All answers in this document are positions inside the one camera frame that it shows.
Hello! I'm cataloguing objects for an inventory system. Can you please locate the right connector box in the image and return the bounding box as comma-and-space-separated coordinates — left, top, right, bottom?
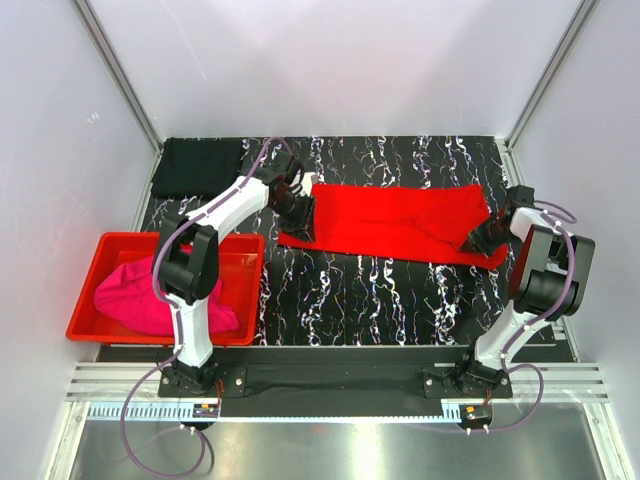
461, 404, 493, 423

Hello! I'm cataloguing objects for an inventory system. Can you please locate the red t shirt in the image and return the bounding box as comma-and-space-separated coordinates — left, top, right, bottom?
278, 184, 508, 270

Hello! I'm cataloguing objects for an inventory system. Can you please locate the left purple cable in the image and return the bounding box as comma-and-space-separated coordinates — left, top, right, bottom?
119, 137, 294, 474

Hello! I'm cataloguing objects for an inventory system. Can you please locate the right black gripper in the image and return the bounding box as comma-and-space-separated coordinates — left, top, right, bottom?
459, 212, 517, 258

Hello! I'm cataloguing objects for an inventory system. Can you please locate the purple cable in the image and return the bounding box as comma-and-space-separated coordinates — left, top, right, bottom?
489, 199, 579, 436
119, 137, 294, 474

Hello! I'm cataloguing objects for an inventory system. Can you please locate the pink t shirt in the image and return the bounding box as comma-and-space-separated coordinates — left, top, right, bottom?
94, 256, 240, 336

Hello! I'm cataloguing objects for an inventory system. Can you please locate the aluminium frame rail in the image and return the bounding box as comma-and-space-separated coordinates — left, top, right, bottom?
66, 363, 608, 425

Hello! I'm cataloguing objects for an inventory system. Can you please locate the connector box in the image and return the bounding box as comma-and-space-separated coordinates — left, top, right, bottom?
192, 403, 220, 419
461, 404, 493, 423

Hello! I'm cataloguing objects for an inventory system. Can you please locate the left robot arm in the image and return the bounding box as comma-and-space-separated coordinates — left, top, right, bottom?
152, 151, 318, 396

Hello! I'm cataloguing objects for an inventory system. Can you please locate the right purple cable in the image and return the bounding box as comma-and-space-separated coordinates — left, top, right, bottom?
489, 199, 579, 436

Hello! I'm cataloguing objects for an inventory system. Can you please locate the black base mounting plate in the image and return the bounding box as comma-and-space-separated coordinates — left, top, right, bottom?
159, 346, 512, 421

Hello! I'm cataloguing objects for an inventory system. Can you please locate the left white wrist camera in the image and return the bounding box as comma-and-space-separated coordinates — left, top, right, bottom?
300, 172, 319, 196

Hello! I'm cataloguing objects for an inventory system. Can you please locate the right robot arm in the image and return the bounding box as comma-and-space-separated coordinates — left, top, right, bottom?
443, 185, 596, 397

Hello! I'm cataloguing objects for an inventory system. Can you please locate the folded black t shirt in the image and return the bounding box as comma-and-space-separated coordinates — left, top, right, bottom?
151, 138, 244, 199

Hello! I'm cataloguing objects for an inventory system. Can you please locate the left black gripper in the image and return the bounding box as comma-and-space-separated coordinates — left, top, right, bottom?
269, 192, 316, 244

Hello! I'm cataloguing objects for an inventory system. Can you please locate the left connector box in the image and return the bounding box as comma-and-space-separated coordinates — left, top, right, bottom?
192, 403, 220, 419

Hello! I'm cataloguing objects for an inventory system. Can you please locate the red plastic bin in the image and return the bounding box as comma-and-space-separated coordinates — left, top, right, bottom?
66, 232, 265, 347

